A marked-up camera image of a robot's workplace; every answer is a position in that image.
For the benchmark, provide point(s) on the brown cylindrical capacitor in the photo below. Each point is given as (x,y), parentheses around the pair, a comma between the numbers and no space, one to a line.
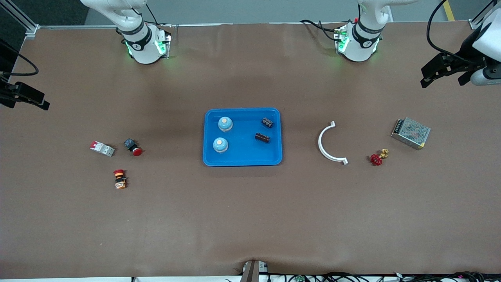
(262,137)

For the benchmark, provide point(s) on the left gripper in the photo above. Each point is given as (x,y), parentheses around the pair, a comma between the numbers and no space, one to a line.
(464,61)

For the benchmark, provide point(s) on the aluminium corner bracket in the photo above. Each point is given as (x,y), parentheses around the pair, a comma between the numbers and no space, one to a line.
(474,24)

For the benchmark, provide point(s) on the brass valve with red handwheel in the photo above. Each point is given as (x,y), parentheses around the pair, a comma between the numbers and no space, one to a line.
(376,159)

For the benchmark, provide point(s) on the dark capacitor with white print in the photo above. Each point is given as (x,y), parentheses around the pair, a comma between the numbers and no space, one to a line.
(267,122)

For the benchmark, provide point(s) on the white curved plastic bracket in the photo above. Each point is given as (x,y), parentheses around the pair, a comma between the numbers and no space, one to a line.
(319,143)

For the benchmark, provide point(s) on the red and yellow emergency button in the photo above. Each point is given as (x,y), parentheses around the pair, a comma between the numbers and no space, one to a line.
(120,179)

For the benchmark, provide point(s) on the white and red circuit breaker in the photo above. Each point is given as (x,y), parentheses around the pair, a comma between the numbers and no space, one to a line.
(102,149)

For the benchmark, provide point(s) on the blue plastic tray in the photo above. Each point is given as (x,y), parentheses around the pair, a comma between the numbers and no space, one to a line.
(244,150)

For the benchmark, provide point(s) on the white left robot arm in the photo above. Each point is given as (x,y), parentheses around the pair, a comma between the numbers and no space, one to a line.
(358,43)

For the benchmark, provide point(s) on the metal mesh power supply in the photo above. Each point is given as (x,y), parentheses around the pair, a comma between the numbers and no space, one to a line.
(411,133)

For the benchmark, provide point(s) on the aluminium frame rail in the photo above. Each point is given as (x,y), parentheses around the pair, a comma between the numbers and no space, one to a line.
(31,29)

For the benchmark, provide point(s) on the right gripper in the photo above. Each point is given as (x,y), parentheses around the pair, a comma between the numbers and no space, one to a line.
(5,94)

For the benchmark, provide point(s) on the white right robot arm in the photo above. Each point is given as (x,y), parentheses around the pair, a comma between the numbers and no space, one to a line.
(141,43)

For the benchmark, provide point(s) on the blue bell with orange button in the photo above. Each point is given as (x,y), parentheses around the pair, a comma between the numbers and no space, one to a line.
(225,124)
(220,145)

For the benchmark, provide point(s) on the brown camera mount post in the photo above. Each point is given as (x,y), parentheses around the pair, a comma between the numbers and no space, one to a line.
(252,271)

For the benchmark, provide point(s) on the black switch with red button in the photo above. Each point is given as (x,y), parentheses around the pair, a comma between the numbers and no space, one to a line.
(131,145)

